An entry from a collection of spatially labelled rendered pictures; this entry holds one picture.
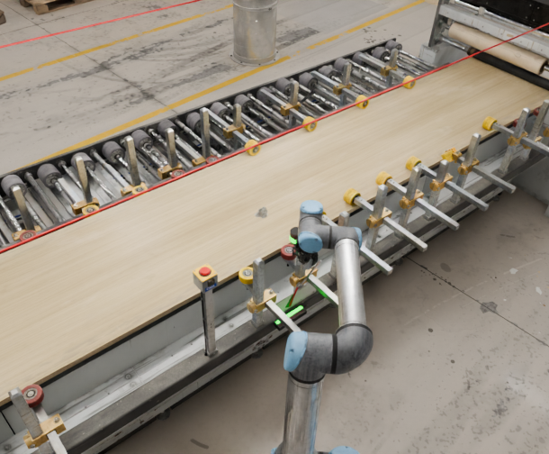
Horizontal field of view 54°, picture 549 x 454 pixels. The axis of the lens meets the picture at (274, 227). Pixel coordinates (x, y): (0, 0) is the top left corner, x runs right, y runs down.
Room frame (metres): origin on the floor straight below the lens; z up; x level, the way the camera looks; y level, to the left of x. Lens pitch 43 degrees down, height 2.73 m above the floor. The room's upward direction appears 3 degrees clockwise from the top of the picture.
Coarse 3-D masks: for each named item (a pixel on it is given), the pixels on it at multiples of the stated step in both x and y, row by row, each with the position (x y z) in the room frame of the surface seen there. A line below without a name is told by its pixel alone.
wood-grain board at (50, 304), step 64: (320, 128) 2.94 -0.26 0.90; (384, 128) 2.98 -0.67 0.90; (448, 128) 3.02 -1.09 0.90; (192, 192) 2.24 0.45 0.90; (256, 192) 2.27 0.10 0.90; (320, 192) 2.29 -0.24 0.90; (0, 256) 1.70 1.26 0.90; (64, 256) 1.72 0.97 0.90; (128, 256) 1.74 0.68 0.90; (192, 256) 1.76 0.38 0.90; (256, 256) 1.78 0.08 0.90; (0, 320) 1.34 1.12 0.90; (64, 320) 1.36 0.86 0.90; (128, 320) 1.37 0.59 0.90; (0, 384) 1.05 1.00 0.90
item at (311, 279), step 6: (288, 264) 1.81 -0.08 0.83; (294, 264) 1.78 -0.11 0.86; (312, 276) 1.71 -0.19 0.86; (312, 282) 1.68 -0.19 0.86; (318, 282) 1.67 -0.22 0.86; (318, 288) 1.65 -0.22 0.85; (324, 288) 1.64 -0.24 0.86; (324, 294) 1.62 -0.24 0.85; (330, 294) 1.61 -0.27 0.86; (330, 300) 1.58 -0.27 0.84; (336, 300) 1.57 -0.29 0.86; (336, 306) 1.56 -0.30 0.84
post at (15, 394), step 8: (8, 392) 0.89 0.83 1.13; (16, 392) 0.89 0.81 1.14; (16, 400) 0.87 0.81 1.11; (24, 400) 0.89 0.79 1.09; (16, 408) 0.87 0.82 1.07; (24, 408) 0.88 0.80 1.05; (24, 416) 0.87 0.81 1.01; (32, 416) 0.89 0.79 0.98; (32, 424) 0.88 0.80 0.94; (32, 432) 0.87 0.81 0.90; (40, 432) 0.89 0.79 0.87; (40, 448) 0.87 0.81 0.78; (48, 448) 0.88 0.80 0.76
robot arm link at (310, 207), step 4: (308, 200) 1.64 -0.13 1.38; (312, 200) 1.65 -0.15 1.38; (304, 204) 1.61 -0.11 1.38; (308, 204) 1.61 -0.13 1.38; (312, 204) 1.61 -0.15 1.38; (316, 204) 1.62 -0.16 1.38; (320, 204) 1.62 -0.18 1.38; (300, 208) 1.61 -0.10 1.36; (304, 208) 1.59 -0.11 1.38; (308, 208) 1.59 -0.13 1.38; (312, 208) 1.59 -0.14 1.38; (316, 208) 1.59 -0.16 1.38; (320, 208) 1.60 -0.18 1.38; (300, 212) 1.61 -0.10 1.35; (304, 212) 1.58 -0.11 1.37; (308, 212) 1.57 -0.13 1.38; (312, 212) 1.57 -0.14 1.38; (316, 212) 1.57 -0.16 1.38; (320, 212) 1.58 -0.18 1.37; (300, 216) 1.59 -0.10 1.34; (304, 216) 1.56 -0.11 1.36; (316, 216) 1.56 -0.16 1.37; (320, 216) 1.58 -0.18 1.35; (300, 220) 1.56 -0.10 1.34
